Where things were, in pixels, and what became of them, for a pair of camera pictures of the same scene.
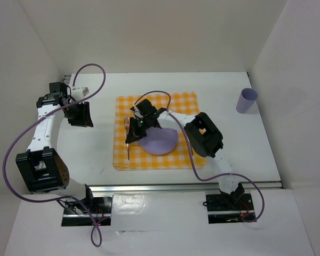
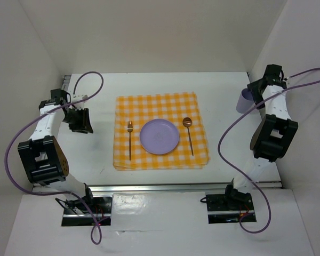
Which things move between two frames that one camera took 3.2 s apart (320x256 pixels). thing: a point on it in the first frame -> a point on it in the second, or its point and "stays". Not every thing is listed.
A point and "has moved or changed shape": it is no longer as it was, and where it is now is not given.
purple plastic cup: (247, 99) stays
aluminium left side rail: (66, 79) stays
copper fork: (126, 124) has moved or changed shape
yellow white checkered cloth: (132, 156) stays
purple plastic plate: (159, 141) stays
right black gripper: (135, 134) -> (254, 87)
